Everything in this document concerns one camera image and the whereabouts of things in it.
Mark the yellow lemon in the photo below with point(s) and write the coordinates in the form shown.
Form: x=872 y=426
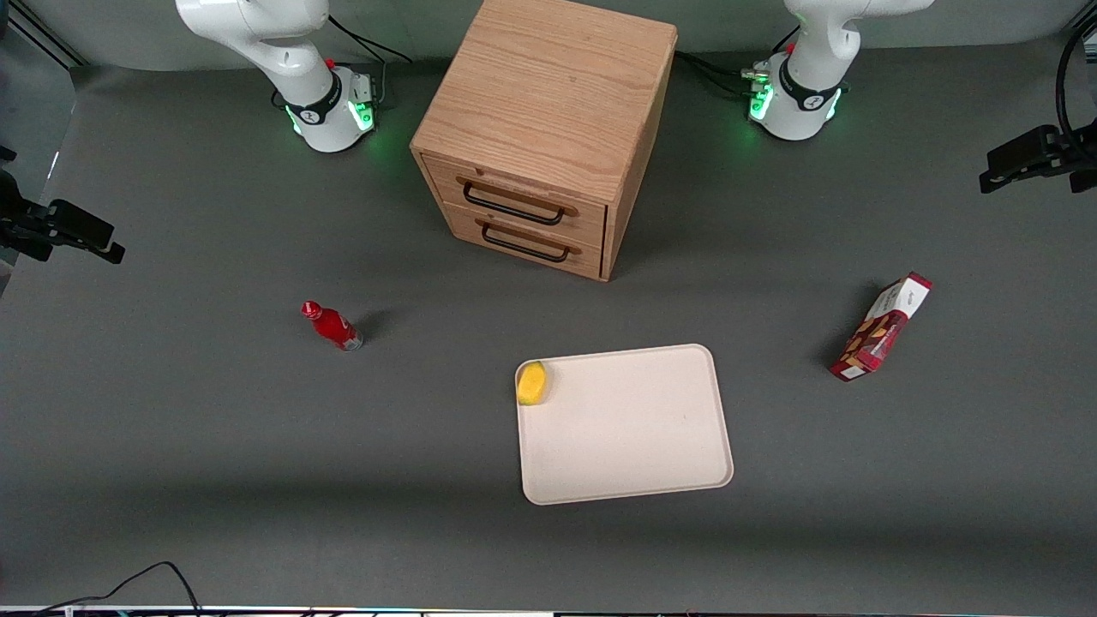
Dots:
x=532 y=383

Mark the beige plastic tray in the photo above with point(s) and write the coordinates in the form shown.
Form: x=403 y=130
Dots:
x=626 y=424

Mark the red cookie box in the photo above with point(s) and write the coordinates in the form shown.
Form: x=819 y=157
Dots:
x=879 y=330

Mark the wooden two-drawer cabinet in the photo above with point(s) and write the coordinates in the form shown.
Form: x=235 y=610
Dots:
x=548 y=103

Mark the red soda bottle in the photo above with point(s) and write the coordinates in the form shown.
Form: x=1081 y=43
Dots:
x=332 y=326

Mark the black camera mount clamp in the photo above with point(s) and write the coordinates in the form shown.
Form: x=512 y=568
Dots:
x=60 y=224
x=1033 y=154

